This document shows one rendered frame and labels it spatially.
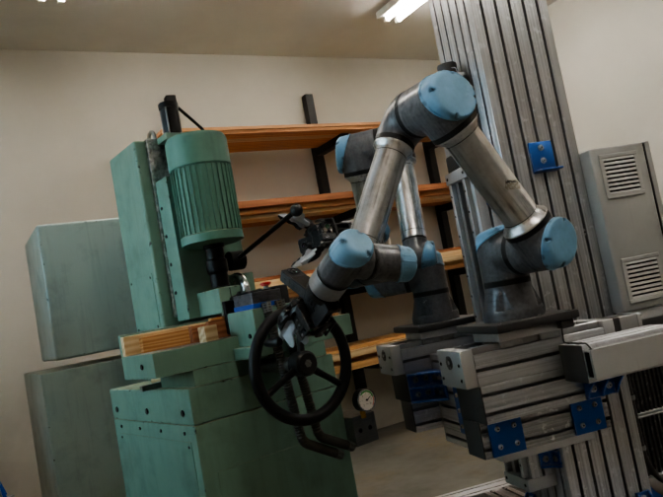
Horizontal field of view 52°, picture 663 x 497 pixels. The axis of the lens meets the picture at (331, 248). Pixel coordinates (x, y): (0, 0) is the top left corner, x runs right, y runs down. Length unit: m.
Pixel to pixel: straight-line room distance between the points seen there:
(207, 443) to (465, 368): 0.64
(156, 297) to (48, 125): 2.41
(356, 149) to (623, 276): 0.86
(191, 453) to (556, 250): 0.98
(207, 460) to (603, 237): 1.22
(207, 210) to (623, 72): 3.49
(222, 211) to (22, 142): 2.54
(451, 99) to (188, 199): 0.78
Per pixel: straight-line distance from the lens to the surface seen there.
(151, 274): 2.06
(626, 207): 2.09
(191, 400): 1.69
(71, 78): 4.45
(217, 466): 1.73
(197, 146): 1.89
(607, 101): 4.90
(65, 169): 4.26
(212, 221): 1.86
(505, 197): 1.56
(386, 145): 1.57
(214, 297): 1.89
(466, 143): 1.52
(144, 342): 1.81
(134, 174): 2.12
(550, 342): 1.73
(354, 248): 1.26
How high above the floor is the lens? 0.95
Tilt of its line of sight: 4 degrees up
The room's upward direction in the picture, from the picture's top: 11 degrees counter-clockwise
